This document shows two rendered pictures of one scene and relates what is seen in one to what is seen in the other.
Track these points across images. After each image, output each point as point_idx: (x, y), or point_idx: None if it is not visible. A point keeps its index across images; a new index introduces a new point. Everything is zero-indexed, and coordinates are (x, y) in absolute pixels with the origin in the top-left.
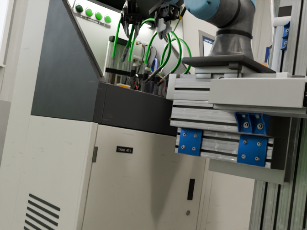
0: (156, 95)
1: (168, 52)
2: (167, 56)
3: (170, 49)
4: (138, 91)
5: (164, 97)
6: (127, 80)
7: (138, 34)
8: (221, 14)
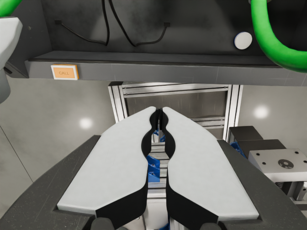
0: (142, 81)
1: (272, 54)
2: (262, 47)
3: (288, 69)
4: (97, 80)
5: (164, 82)
6: (102, 5)
7: (9, 94)
8: None
